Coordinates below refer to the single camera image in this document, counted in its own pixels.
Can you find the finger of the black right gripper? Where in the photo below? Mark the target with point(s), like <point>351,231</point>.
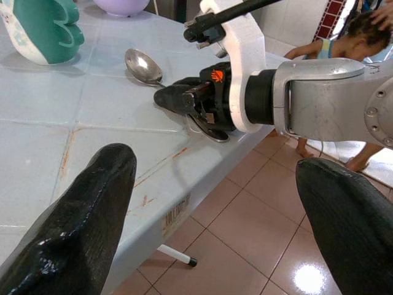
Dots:
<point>187,81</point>
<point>172,98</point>

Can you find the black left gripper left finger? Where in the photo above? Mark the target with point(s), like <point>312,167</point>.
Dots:
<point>83,221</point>

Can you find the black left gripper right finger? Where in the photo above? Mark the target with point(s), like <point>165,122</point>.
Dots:
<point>350,221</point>

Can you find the silver metal spoon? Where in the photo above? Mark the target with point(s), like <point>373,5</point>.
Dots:
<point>142,66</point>

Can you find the person's hand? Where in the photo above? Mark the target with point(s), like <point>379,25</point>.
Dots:
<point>383,17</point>

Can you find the barcode sticker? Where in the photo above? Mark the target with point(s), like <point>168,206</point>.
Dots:
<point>176,215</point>

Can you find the purple bowl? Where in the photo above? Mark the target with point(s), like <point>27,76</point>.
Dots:
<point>121,6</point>

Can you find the white marker with black cap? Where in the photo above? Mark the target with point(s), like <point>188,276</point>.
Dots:
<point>178,255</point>

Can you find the child in striped top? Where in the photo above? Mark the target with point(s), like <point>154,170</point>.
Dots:
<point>353,46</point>

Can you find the teal and white ceramic holder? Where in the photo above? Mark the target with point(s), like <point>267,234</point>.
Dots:
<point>43,29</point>

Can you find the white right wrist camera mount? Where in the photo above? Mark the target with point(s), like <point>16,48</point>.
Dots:
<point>245,40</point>

